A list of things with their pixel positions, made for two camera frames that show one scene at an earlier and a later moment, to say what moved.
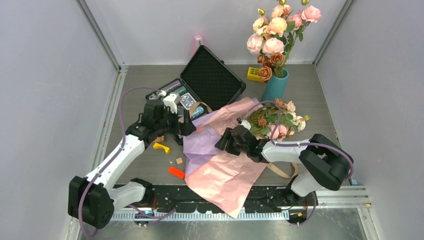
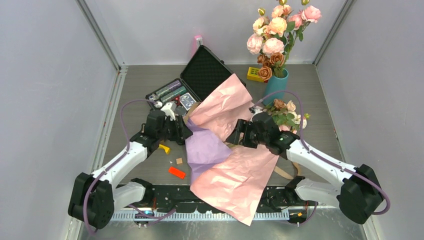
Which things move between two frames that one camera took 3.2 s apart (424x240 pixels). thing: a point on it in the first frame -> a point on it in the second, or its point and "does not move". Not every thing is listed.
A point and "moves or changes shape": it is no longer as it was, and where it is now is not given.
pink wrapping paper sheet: x=225 y=180 moves or changes shape
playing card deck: x=187 y=100 does not move
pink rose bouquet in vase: x=273 y=36 does not move
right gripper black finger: x=224 y=143 -> x=240 y=135
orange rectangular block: x=176 y=172 does not move
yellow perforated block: x=253 y=74 does not move
